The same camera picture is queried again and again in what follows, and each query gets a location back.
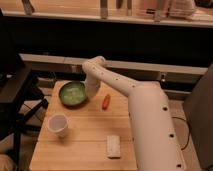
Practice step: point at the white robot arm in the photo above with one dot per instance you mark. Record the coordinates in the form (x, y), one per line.
(154, 137)

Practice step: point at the beige sponge block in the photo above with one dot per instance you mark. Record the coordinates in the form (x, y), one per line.
(113, 146)

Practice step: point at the green ceramic bowl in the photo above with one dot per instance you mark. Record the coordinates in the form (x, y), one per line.
(72, 93)

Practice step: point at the black office chair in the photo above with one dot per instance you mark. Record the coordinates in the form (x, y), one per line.
(20, 87)

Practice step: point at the orange carrot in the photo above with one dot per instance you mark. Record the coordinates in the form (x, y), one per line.
(106, 102)

